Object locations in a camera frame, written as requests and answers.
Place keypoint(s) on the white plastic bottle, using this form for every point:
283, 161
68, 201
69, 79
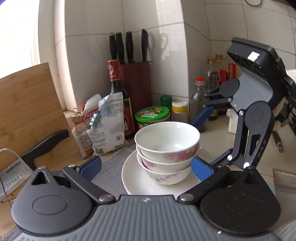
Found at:
232, 122

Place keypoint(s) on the red-cap glass bottle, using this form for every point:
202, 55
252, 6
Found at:
196, 99

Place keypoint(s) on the dark soy sauce bottle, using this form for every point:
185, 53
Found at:
118, 81

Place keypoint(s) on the white bowl pale flowers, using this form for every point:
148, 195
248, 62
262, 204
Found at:
166, 177

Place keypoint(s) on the white bowl pink purple flowers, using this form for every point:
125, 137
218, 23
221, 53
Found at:
161, 165

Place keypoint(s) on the dark red knife block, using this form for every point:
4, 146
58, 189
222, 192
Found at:
138, 88

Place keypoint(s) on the white fruit-print plate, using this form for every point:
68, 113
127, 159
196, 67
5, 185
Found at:
131, 171

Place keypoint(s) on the white wall hook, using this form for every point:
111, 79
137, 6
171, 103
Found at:
163, 44

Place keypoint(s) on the green-cap jar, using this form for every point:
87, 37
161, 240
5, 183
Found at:
166, 100

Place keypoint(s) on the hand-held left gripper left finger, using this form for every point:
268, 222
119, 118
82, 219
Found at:
90, 169

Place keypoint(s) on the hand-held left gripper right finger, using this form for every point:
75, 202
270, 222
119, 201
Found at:
201, 169

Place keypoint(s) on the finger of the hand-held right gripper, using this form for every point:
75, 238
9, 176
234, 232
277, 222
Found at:
203, 115
240, 160

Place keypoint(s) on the red and white food bag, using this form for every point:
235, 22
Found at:
81, 139

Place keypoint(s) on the grey checked cloth mat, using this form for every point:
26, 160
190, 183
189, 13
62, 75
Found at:
108, 176

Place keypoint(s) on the gold-cap dark sauce bottle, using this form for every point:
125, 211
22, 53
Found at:
222, 68
213, 74

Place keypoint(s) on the green-lid food tub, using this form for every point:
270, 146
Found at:
150, 113

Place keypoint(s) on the wooden cutting board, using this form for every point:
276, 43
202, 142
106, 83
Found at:
30, 104

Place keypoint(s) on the white-lid spice jar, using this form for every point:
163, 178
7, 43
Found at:
179, 113

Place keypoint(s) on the teal binder clip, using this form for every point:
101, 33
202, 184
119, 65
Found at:
94, 121

